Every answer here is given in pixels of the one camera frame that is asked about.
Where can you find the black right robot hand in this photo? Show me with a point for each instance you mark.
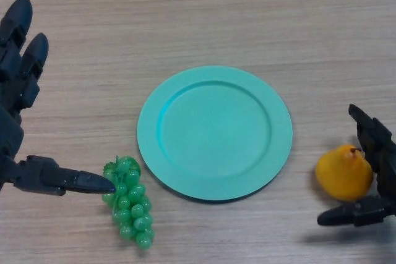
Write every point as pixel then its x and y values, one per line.
pixel 382 152

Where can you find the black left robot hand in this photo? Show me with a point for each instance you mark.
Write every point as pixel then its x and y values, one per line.
pixel 10 128

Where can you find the yellow pear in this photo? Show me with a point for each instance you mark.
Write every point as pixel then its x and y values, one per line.
pixel 343 174

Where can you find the round teal plate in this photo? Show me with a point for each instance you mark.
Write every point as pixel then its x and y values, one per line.
pixel 216 137

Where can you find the green grape bunch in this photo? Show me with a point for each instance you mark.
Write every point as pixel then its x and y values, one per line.
pixel 133 211

